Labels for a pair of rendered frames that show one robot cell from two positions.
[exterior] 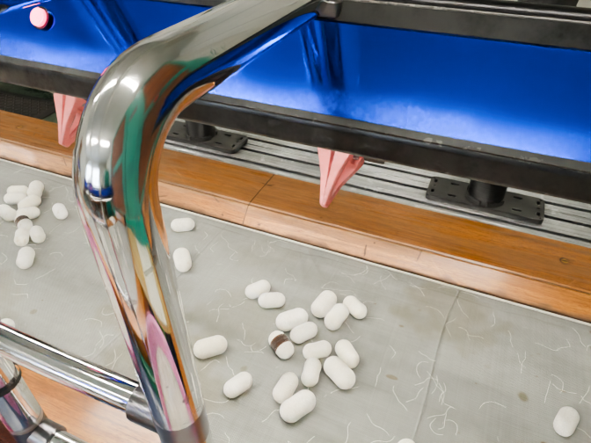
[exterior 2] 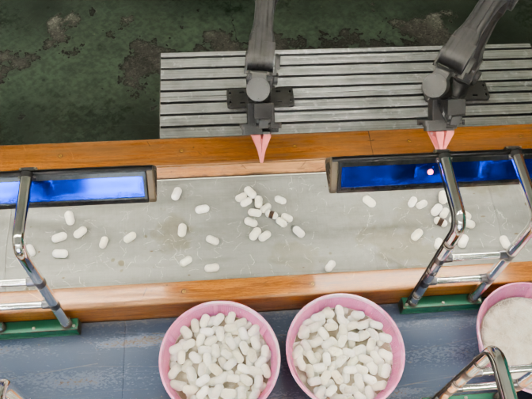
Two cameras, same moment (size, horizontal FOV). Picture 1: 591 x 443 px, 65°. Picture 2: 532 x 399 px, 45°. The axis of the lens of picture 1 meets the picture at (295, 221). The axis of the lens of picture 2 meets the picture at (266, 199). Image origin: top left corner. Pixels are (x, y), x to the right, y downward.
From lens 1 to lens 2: 1.29 m
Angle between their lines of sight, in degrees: 29
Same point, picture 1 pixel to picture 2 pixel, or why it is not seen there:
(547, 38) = not seen: outside the picture
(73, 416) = (401, 279)
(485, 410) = (517, 214)
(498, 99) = not seen: outside the picture
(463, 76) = not seen: outside the picture
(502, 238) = (492, 133)
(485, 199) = (460, 95)
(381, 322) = (465, 195)
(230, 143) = (287, 99)
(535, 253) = (508, 136)
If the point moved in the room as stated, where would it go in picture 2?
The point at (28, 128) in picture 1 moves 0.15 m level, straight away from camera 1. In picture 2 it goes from (189, 150) to (142, 126)
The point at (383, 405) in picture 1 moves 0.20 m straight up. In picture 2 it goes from (486, 227) to (516, 186)
